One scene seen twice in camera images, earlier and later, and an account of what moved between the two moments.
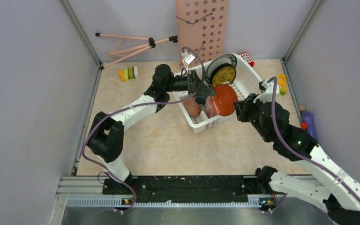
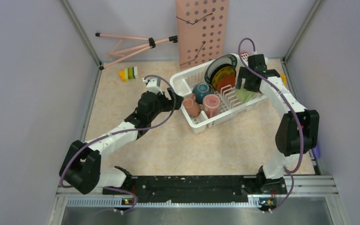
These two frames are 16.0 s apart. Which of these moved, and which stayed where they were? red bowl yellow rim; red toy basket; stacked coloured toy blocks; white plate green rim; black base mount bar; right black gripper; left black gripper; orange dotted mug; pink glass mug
Moved: red bowl yellow rim; left black gripper; right black gripper
Stayed: black base mount bar; stacked coloured toy blocks; orange dotted mug; pink glass mug; red toy basket; white plate green rim
